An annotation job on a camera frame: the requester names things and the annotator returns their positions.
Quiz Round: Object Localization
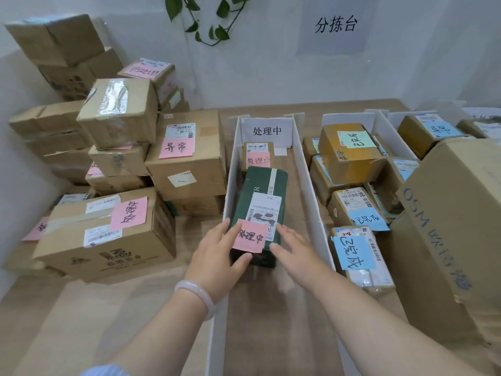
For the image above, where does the light blue sleeve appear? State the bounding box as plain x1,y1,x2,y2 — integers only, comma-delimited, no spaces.
80,363,130,376

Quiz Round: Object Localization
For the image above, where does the person's right forearm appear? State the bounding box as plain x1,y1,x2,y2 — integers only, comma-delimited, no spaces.
311,267,488,376

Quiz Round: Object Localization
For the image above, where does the white taped parcel blue note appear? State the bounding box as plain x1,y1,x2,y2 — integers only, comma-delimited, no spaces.
330,226,396,297

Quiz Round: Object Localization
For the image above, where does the pink sticky note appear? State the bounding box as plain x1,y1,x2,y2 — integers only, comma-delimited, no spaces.
158,137,195,160
21,216,50,242
110,196,149,232

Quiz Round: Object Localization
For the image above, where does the pink note on green box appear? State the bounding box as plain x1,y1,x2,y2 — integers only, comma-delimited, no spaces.
232,219,269,254

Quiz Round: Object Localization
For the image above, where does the wide white corrugated tray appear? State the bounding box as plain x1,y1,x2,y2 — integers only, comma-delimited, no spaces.
320,109,421,310

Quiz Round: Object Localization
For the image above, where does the green vine plant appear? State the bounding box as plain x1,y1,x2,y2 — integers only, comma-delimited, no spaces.
165,0,256,47

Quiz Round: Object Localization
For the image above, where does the white sign card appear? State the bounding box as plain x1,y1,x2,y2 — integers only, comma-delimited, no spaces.
240,117,294,149

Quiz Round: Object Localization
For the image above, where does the green sticky note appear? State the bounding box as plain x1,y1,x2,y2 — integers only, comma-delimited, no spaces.
337,131,377,149

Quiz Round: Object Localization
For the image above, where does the cardboard box blue note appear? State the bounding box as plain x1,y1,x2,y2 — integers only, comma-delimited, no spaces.
326,186,391,232
397,113,467,160

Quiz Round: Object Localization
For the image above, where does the person's left hand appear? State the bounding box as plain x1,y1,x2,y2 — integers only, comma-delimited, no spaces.
184,218,253,307

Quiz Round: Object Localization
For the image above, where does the huge cardboard box blue print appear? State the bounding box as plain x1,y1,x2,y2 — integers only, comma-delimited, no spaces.
389,137,501,346

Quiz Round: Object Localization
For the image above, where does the brown cardboard box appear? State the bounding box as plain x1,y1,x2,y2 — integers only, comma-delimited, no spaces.
158,87,191,114
4,13,106,68
302,136,322,166
371,157,420,215
309,154,355,206
41,148,94,185
37,47,124,102
88,143,151,177
85,163,152,196
8,100,85,136
456,117,501,140
166,193,226,217
23,130,94,156

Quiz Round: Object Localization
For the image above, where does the large blue sticky note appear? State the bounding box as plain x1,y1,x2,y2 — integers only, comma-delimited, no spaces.
330,234,377,272

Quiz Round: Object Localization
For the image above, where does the large cardboard box pink note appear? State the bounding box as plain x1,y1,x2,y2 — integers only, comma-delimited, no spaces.
32,187,177,283

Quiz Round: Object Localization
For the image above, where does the pale jade bracelet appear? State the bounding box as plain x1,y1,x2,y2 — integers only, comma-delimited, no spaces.
174,280,215,321

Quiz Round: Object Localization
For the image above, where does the flat cardboard box pink note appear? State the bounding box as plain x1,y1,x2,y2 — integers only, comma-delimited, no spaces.
3,215,68,279

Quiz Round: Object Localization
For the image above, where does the person's left forearm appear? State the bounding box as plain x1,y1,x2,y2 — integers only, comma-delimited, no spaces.
105,287,214,376

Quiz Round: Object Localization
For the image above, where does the white paper wall sign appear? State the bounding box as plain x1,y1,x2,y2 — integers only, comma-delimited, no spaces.
296,0,379,56

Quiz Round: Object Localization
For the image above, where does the cardboard box pink label top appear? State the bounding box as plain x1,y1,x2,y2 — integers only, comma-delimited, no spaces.
117,58,177,107

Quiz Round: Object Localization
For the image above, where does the dark green parcel box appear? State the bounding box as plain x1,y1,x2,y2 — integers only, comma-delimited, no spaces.
229,166,289,268

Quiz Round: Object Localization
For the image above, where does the white shipping label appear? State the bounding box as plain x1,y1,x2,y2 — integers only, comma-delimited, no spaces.
245,192,283,242

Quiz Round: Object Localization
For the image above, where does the small cardboard box pink note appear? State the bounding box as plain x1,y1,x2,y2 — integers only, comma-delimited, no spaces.
241,142,275,171

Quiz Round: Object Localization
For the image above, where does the cardboard box clear tape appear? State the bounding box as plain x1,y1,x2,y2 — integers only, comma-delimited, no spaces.
77,78,159,150

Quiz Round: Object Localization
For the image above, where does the person's right hand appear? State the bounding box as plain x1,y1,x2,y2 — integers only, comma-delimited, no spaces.
269,224,334,291

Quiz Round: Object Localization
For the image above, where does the narrow white corrugated tray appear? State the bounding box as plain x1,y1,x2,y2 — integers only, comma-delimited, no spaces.
205,113,361,376

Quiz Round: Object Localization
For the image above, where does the orange cardboard box green note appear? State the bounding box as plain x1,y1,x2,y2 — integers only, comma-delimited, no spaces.
317,123,387,187

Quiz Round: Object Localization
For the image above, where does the tall cardboard box pink note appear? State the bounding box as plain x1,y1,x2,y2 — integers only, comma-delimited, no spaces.
144,110,228,201

